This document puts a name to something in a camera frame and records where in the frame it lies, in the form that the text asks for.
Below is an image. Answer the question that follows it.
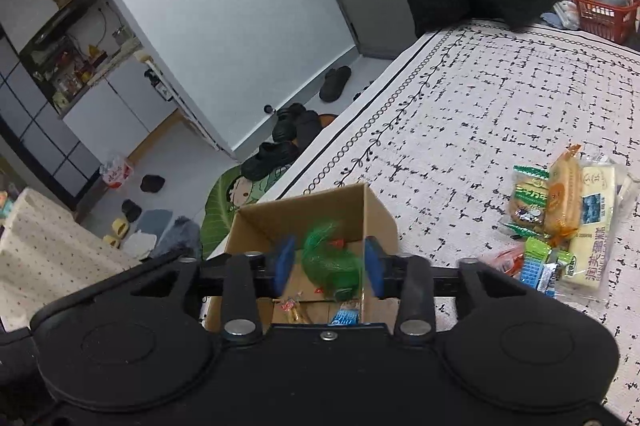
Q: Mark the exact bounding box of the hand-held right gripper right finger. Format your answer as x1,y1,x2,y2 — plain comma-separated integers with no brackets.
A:
364,237,551,344

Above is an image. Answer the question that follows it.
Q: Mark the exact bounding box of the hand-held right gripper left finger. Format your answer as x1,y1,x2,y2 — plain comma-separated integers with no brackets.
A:
115,235,298,344

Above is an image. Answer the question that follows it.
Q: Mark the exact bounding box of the dark green snack packet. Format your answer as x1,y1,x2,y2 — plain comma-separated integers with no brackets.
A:
301,220,366,303

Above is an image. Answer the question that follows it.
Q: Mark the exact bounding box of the orange candy packet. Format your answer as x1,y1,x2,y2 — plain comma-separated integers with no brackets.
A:
276,296,312,325

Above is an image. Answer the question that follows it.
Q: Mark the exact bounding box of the blue white snack packet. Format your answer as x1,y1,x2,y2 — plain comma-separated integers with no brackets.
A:
329,301,362,326

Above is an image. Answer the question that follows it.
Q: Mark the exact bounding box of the cardboard box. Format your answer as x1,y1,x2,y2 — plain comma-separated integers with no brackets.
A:
205,183,401,333

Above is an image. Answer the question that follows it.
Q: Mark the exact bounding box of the red snack packet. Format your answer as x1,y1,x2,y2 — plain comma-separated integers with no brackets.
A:
479,243,526,277

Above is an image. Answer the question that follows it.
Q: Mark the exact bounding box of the blue and green snack packet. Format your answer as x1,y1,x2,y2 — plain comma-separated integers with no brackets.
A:
520,237,558,297

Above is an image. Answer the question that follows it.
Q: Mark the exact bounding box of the green biscuit packet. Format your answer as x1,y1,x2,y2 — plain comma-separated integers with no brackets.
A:
507,165,551,233

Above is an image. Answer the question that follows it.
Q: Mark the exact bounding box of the small green white packet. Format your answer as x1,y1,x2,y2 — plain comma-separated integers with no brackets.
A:
547,250,579,277

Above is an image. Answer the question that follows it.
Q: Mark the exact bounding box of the orange cracker packet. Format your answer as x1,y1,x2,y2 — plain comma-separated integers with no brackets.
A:
544,145,584,241

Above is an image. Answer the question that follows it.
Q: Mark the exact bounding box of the long white snack packet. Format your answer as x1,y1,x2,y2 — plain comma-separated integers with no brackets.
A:
556,156,640,294

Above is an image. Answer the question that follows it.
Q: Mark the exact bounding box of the green cartoon rug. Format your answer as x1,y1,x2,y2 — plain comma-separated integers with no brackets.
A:
202,163,302,257

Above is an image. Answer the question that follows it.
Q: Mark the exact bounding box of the black shoe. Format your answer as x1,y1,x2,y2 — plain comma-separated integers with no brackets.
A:
272,103,306,142
241,141,301,181
295,111,324,149

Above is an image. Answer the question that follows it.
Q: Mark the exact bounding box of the grey fluffy rug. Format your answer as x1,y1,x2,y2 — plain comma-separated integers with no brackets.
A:
150,216,202,259

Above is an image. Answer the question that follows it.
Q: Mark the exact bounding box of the grey blue mat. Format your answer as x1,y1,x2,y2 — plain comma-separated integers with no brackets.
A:
135,209,174,239

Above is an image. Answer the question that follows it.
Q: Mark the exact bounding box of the yellow slippers pair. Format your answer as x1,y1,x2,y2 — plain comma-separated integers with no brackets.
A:
102,218,132,249

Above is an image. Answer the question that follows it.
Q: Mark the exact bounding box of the white narrow rack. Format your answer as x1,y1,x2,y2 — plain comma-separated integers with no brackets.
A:
145,56,237,157

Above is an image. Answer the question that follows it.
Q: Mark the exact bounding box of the red white plastic bag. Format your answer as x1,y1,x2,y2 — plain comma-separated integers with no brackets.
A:
100,154,136,189

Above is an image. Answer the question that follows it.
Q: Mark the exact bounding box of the black spray bottle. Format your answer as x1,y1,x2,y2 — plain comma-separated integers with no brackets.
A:
145,68,169,100

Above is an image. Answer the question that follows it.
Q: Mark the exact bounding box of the white kitchen cabinet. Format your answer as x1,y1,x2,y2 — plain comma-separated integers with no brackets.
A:
60,56,179,163

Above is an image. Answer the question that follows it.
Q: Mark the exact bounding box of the dotted cream cloth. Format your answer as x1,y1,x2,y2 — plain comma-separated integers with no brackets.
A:
0,188,137,333

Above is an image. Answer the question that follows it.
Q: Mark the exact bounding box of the black framed partition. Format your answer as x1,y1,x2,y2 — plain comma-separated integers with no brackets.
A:
0,26,102,213

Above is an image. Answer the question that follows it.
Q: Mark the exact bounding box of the group of condiment bottles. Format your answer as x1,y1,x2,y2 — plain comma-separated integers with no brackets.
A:
30,40,109,107

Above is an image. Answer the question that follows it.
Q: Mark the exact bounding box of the red plastic basket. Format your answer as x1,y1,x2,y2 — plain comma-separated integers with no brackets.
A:
570,0,640,46

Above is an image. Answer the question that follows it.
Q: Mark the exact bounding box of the white upper cabinet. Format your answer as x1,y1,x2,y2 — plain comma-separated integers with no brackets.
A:
0,0,59,52

